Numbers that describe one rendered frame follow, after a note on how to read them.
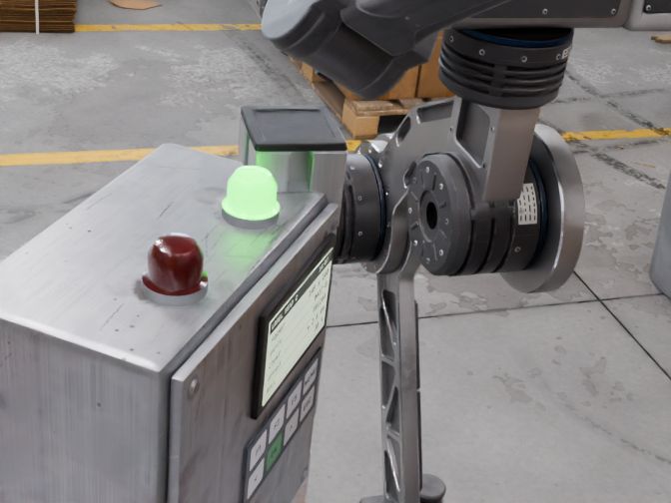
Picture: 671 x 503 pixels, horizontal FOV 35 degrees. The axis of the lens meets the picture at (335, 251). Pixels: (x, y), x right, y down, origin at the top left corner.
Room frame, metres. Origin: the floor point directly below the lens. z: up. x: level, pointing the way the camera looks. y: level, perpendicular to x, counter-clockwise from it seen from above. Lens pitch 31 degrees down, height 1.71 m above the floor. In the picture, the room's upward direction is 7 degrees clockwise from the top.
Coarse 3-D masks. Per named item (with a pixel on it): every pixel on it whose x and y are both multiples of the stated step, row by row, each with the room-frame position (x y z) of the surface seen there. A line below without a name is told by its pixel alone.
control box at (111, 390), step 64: (128, 192) 0.43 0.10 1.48; (192, 192) 0.43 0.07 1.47; (64, 256) 0.37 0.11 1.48; (128, 256) 0.37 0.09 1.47; (256, 256) 0.38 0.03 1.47; (0, 320) 0.32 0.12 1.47; (64, 320) 0.32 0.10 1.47; (128, 320) 0.33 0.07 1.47; (192, 320) 0.33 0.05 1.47; (256, 320) 0.36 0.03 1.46; (0, 384) 0.32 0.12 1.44; (64, 384) 0.31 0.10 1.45; (128, 384) 0.30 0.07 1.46; (192, 384) 0.31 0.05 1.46; (0, 448) 0.32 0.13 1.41; (64, 448) 0.31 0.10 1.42; (128, 448) 0.30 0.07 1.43; (192, 448) 0.31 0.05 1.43
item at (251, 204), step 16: (240, 176) 0.42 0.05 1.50; (256, 176) 0.42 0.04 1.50; (272, 176) 0.42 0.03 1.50; (240, 192) 0.41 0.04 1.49; (256, 192) 0.41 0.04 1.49; (272, 192) 0.41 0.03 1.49; (224, 208) 0.41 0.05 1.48; (240, 208) 0.41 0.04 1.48; (256, 208) 0.41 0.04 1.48; (272, 208) 0.41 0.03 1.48; (240, 224) 0.41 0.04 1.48; (256, 224) 0.41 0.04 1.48; (272, 224) 0.41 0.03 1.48
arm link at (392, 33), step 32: (288, 0) 0.80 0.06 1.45; (320, 0) 0.76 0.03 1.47; (352, 0) 0.76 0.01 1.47; (384, 0) 0.74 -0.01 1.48; (416, 0) 0.72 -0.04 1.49; (448, 0) 0.71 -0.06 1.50; (480, 0) 0.70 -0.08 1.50; (288, 32) 0.77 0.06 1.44; (320, 32) 0.77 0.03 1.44; (384, 32) 0.75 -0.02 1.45; (416, 32) 0.75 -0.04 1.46; (416, 64) 0.79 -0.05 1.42
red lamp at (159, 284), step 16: (160, 240) 0.35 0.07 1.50; (176, 240) 0.35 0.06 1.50; (192, 240) 0.36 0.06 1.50; (160, 256) 0.34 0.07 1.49; (176, 256) 0.34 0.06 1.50; (192, 256) 0.35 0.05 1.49; (144, 272) 0.35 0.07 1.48; (160, 272) 0.34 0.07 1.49; (176, 272) 0.34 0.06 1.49; (192, 272) 0.35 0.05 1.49; (144, 288) 0.35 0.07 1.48; (160, 288) 0.34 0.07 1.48; (176, 288) 0.34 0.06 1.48; (192, 288) 0.35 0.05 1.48; (176, 304) 0.34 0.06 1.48
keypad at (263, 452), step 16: (320, 352) 0.44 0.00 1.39; (304, 368) 0.43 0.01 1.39; (304, 384) 0.43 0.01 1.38; (288, 400) 0.41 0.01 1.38; (304, 400) 0.43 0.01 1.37; (272, 416) 0.39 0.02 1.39; (288, 416) 0.41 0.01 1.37; (304, 416) 0.43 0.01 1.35; (272, 432) 0.39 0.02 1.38; (288, 432) 0.41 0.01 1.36; (256, 448) 0.37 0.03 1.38; (272, 448) 0.39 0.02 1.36; (256, 464) 0.37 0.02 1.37; (272, 464) 0.39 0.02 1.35; (256, 480) 0.37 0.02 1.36
